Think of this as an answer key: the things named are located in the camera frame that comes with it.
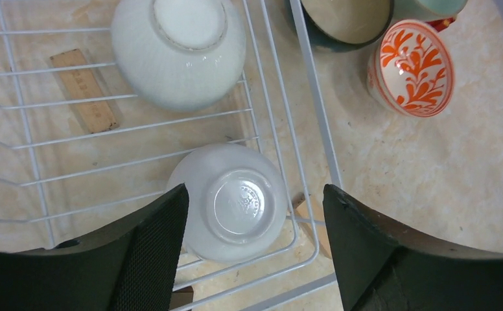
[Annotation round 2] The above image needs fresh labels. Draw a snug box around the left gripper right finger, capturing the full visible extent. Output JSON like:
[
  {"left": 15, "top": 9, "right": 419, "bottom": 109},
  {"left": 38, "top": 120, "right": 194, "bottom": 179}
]
[{"left": 323, "top": 184, "right": 503, "bottom": 310}]

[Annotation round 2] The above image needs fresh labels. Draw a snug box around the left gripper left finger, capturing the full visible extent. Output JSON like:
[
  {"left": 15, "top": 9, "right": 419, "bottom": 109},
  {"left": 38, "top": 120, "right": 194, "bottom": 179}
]
[{"left": 0, "top": 185, "right": 189, "bottom": 310}]

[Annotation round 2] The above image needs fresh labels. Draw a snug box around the white bowl front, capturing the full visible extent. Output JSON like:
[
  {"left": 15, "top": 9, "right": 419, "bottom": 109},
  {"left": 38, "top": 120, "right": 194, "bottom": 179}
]
[{"left": 166, "top": 143, "right": 288, "bottom": 264}]

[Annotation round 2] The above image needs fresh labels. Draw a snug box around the white bowl orange pattern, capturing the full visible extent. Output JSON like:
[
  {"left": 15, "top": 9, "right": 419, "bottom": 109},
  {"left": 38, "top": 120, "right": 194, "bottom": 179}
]
[{"left": 366, "top": 19, "right": 455, "bottom": 118}]

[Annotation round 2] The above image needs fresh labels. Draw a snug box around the plain white bowl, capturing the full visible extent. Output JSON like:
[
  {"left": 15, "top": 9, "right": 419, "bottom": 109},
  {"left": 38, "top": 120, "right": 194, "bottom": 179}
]
[{"left": 110, "top": 1, "right": 246, "bottom": 111}]

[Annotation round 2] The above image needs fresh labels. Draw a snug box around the dark blue bowl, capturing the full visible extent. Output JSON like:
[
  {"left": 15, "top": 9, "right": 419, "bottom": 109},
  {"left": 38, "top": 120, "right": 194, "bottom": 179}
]
[{"left": 301, "top": 0, "right": 394, "bottom": 52}]

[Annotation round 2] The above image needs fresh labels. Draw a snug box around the celadon green bowl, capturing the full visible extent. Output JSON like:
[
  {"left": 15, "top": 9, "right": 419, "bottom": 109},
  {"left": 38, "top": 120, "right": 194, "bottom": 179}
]
[{"left": 393, "top": 0, "right": 468, "bottom": 21}]

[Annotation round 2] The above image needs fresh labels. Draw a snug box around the wooden block under rack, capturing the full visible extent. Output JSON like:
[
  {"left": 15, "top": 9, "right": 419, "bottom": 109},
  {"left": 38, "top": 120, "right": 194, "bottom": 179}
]
[{"left": 58, "top": 68, "right": 119, "bottom": 133}]

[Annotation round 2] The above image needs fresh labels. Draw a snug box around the dark brown wooden block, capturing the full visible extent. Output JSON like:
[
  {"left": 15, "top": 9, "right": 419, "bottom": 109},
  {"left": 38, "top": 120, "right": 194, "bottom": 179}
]
[{"left": 169, "top": 286, "right": 194, "bottom": 310}]

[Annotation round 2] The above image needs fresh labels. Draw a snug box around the light wooden block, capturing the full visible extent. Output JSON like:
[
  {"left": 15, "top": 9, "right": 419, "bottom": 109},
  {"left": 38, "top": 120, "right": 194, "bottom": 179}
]
[{"left": 292, "top": 192, "right": 333, "bottom": 259}]

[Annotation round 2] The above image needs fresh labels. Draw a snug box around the white wire dish rack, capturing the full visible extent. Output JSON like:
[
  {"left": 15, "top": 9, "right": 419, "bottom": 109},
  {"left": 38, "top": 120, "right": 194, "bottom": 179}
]
[{"left": 0, "top": 0, "right": 344, "bottom": 311}]

